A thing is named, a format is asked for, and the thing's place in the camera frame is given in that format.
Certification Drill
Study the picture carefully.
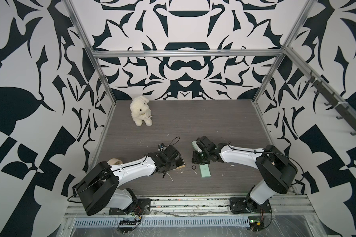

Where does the mint green box lid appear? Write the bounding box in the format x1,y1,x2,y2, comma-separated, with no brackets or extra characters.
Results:
200,165,211,178

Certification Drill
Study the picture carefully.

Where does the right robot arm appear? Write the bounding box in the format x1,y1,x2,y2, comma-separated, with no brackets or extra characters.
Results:
192,136,298,205

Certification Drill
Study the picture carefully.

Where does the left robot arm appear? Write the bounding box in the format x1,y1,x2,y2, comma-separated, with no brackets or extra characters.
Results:
75,145,185,216

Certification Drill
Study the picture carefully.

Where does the mint green box left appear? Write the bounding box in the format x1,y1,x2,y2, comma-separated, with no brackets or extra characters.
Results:
191,141,200,152

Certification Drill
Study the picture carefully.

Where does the beige round clock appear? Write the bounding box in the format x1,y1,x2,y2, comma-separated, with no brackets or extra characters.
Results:
108,158,123,166

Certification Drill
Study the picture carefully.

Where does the white plush bunny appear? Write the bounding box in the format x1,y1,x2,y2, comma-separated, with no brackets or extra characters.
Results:
130,96,152,126

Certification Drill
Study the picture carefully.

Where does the left electronics board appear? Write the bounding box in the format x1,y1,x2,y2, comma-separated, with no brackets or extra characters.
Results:
117,220,141,233

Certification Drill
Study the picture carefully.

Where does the electronics board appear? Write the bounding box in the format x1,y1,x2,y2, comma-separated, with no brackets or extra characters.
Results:
247,216,264,232
117,220,141,233

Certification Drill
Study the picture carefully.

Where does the right electronics board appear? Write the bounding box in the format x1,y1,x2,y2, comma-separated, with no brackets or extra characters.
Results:
247,216,264,232

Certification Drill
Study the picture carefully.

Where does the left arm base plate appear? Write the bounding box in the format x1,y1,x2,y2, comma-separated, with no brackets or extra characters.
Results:
109,198,151,215

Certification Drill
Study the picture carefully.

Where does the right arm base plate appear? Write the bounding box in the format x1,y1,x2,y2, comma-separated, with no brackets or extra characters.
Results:
229,197,271,214

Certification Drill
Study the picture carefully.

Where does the wall hook rack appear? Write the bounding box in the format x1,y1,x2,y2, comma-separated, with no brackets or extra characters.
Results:
304,71,356,136

